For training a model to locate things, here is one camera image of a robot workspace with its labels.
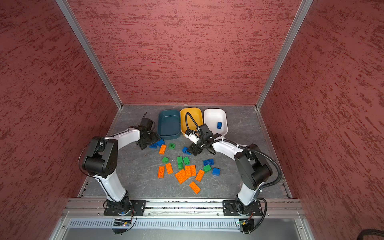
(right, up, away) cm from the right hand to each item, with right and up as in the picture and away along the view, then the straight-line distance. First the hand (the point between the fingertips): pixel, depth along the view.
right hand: (192, 148), depth 91 cm
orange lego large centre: (-6, -15, -6) cm, 17 cm away
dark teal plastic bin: (-18, +13, +16) cm, 27 cm away
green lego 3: (+9, -10, -5) cm, 15 cm away
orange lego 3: (-14, -11, -3) cm, 18 cm away
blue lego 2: (-21, +3, +6) cm, 22 cm away
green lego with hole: (-13, +1, +4) cm, 14 cm away
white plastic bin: (+19, +18, +22) cm, 34 cm away
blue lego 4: (+14, -13, -4) cm, 20 cm away
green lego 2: (-3, -7, -3) cm, 8 cm away
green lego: (-17, -7, -1) cm, 18 cm away
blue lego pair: (-5, -1, +1) cm, 5 cm away
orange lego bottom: (+2, -20, -10) cm, 22 cm away
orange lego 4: (+5, -15, -6) cm, 16 cm away
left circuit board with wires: (-36, -34, -18) cm, 52 cm away
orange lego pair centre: (-1, -12, -6) cm, 13 cm away
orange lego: (-20, -1, +4) cm, 20 cm away
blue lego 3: (+11, -8, -1) cm, 14 cm away
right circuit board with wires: (+28, -34, -18) cm, 48 cm away
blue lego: (-27, 0, +6) cm, 27 cm away
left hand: (-26, +2, +7) cm, 27 cm away
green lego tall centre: (-7, -8, -3) cm, 11 cm away
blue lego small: (+19, +14, +15) cm, 28 cm away
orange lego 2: (-18, -13, -6) cm, 23 cm away
